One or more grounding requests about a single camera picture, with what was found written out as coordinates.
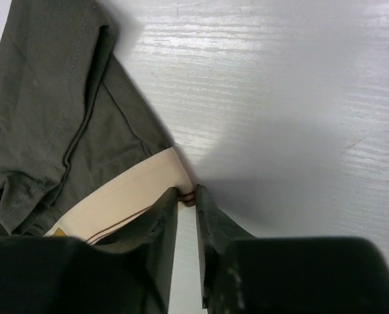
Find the dark grey underwear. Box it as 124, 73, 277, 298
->
0, 1, 195, 244

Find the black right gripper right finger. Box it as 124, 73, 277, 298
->
195, 185, 389, 313

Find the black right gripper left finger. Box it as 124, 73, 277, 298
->
0, 188, 178, 313

